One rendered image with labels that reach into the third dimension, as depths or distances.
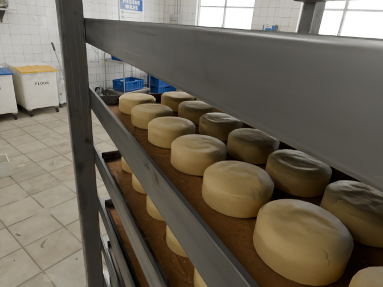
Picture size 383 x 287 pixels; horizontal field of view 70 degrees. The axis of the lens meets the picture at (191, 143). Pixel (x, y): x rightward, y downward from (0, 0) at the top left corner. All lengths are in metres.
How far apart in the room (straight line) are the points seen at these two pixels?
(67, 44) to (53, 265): 1.88
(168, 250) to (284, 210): 0.15
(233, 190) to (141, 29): 0.12
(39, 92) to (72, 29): 4.62
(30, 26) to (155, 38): 5.44
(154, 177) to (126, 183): 0.20
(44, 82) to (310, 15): 4.64
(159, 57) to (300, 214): 0.12
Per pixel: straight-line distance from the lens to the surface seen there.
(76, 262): 2.15
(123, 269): 0.37
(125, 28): 0.22
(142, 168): 0.21
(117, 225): 0.46
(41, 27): 5.66
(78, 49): 0.41
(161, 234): 0.30
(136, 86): 6.06
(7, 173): 3.29
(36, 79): 4.96
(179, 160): 0.23
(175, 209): 0.17
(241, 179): 0.19
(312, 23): 0.63
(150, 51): 0.17
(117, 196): 0.33
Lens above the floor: 1.52
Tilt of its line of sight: 23 degrees down
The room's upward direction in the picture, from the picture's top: 5 degrees clockwise
